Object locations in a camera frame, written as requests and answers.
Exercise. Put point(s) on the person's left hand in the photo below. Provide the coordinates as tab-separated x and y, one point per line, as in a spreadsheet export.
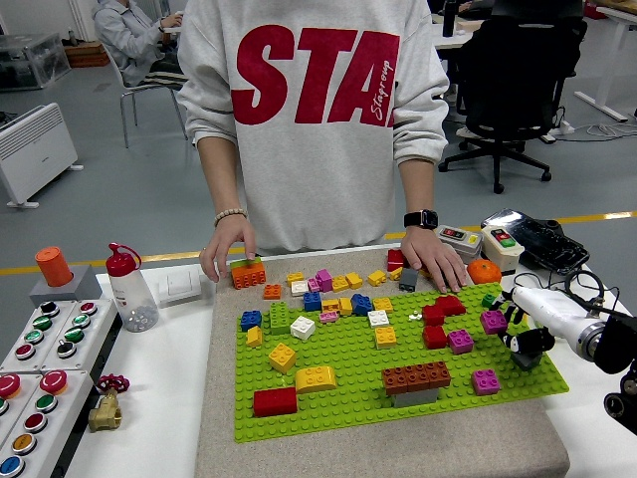
428	251

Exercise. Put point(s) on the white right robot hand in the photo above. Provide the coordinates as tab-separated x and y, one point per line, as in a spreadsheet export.
552	311

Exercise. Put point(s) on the person's right hand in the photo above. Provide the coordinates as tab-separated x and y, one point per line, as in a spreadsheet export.
229	239

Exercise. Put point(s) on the person's right forearm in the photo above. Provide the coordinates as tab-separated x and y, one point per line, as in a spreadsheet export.
221	184

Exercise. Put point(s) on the person's left forearm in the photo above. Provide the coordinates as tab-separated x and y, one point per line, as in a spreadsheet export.
418	186

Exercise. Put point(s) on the small yellow toy brick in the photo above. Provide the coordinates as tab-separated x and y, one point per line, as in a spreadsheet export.
425	273
340	284
383	305
295	278
330	305
254	337
396	274
376	278
346	306
354	280

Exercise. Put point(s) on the lime flat toy brick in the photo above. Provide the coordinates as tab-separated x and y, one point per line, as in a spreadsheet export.
244	263

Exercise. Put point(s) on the tall red toy brick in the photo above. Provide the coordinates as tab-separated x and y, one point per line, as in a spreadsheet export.
394	259

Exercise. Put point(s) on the large orange toy brick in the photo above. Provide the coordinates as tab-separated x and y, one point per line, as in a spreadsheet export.
249	276

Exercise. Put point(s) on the dark grey sloped brick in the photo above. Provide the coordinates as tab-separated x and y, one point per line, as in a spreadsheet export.
527	362

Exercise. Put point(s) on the curved red toy brick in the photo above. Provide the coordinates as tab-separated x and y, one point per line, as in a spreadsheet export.
451	305

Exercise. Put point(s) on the dark green toy brick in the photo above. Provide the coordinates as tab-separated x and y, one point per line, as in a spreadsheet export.
490	301

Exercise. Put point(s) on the small orange toy brick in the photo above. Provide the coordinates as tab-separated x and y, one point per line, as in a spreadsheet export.
273	291

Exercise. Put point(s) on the blue toy brick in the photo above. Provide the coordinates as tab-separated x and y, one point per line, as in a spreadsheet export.
361	305
251	320
312	302

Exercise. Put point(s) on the small white toy brick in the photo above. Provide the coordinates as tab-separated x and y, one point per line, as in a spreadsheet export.
299	288

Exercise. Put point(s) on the tall lime toy brick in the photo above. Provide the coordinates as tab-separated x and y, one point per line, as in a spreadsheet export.
279	318

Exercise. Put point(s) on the small light pink brick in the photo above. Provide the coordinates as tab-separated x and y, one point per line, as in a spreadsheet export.
314	285

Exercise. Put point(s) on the tall magenta toy brick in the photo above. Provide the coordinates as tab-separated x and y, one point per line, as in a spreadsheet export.
324	280

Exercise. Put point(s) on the flat light pink brick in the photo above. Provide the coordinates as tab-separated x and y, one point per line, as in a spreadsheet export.
329	317

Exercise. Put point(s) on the brown toy brick slab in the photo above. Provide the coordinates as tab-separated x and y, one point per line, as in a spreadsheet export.
415	377

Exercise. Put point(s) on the grey long toy brick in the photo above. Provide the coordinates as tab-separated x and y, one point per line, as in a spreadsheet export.
415	398

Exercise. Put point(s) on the curved yellow toy brick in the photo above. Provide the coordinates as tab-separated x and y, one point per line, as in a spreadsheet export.
315	379

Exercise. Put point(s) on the large red toy brick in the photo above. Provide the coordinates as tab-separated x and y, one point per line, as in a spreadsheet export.
275	402

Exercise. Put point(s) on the green studded baseplate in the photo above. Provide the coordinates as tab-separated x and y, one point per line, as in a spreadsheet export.
348	408

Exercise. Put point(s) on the black smartwatch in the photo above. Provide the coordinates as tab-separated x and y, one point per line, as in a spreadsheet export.
427	219

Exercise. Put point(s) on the orange fruit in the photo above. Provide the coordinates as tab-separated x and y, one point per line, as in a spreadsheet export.
484	273

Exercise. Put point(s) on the black handheld controller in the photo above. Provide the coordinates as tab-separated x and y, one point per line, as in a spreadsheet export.
537	239

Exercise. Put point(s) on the white red-green button box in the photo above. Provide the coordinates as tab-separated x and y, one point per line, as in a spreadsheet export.
502	249

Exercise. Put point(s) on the clear bottle red cap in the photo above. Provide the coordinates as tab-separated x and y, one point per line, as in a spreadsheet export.
130	294

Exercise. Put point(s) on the orange cylinder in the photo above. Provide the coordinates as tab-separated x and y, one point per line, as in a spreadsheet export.
54	267

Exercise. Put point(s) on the white four-button control box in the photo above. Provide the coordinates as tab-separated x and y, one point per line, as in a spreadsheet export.
74	333
34	336

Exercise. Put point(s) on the white chair metal legs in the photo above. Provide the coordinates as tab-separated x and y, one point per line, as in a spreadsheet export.
115	74

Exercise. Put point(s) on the black office chair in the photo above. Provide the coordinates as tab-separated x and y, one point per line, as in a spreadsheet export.
517	65

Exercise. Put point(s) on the grey-brown mat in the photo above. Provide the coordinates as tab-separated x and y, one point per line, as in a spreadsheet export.
378	458

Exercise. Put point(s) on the white panel heater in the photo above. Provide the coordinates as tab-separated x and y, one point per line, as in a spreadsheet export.
35	149

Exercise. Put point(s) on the seated person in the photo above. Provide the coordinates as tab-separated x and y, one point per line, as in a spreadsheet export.
124	45

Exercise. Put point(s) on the wooden crate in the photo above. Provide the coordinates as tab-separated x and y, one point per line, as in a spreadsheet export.
89	55

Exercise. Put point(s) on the black bottle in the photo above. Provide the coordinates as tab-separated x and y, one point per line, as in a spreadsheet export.
449	20

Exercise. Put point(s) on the white emergency-stop button box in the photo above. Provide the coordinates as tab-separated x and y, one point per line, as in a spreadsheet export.
45	403
10	386

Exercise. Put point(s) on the white desk wooden top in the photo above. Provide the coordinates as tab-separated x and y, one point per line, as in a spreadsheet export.
613	60

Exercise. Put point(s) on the clear storage crate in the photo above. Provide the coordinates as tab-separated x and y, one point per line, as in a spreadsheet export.
30	62

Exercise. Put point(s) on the grey two-button switch box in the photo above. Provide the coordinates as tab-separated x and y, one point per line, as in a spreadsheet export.
458	236

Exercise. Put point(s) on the white wall switch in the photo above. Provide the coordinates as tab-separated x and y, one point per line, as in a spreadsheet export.
179	286

